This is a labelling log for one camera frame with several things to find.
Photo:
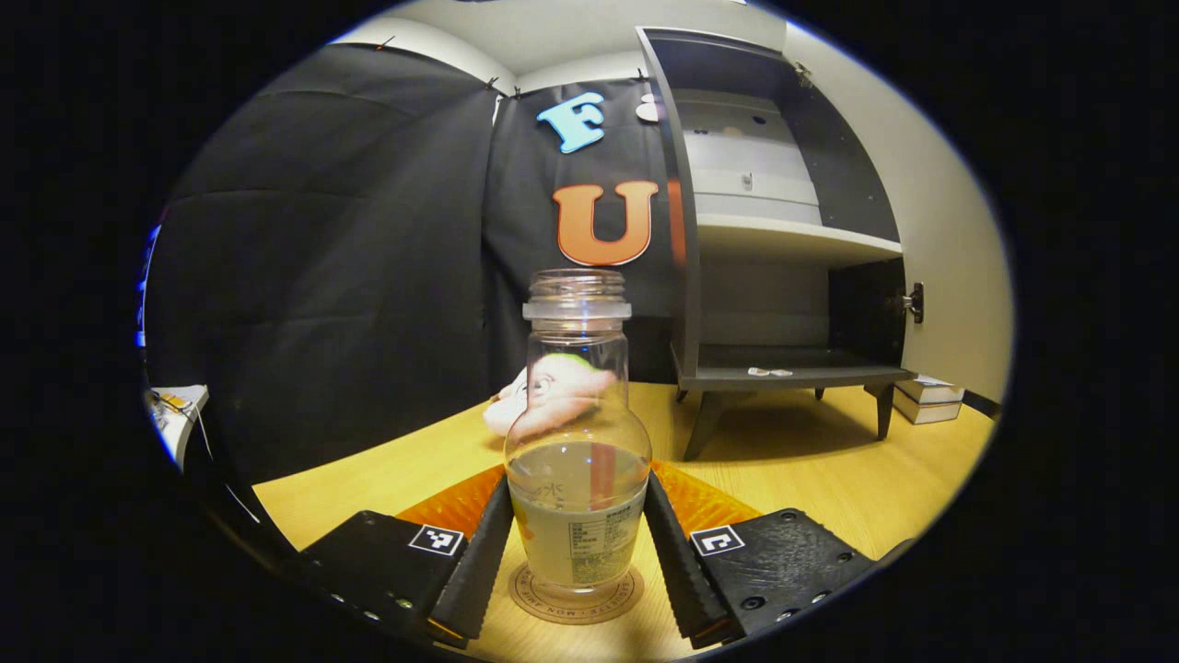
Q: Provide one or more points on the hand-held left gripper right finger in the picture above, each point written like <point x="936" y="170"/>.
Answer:
<point x="682" y="571"/>

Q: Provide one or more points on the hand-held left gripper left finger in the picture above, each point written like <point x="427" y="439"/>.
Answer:
<point x="479" y="571"/>

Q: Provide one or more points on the round brown coaster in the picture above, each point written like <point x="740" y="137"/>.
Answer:
<point x="530" y="594"/>

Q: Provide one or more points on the clear plastic bottle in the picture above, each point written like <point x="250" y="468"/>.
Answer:
<point x="576" y="516"/>

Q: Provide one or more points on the dark grey cabinet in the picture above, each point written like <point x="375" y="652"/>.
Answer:
<point x="686" y="230"/>

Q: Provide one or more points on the beige cabinet door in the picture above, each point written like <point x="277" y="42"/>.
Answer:
<point x="949" y="230"/>

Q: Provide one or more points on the metal cabinet hinge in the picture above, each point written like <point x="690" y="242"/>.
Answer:
<point x="803" y="74"/>
<point x="914" y="302"/>

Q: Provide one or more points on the pink soft toy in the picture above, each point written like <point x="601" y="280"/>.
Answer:
<point x="505" y="414"/>

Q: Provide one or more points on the grey book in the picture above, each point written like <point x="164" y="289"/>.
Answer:
<point x="926" y="412"/>

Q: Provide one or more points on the white portrait cover book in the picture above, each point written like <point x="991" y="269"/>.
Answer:
<point x="930" y="387"/>

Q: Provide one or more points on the black backdrop cloth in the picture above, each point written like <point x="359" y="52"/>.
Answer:
<point x="350" y="276"/>

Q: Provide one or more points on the white side desk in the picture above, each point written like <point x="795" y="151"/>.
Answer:
<point x="180" y="414"/>

